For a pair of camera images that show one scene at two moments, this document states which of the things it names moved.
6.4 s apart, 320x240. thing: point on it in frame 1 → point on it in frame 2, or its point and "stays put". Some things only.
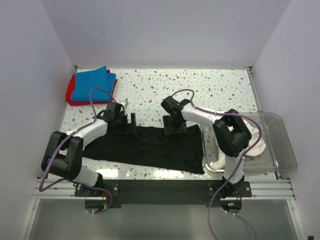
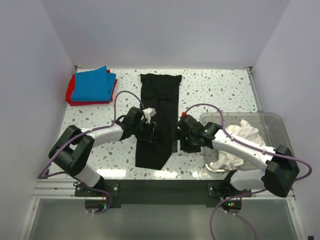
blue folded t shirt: (85, 80) stays put
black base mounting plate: (165, 192) stays put
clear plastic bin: (278, 156) stays put
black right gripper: (169, 128) → (178, 134)
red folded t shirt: (70, 89) stays put
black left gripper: (129, 128) → (149, 135)
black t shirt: (150, 147) → (160, 96)
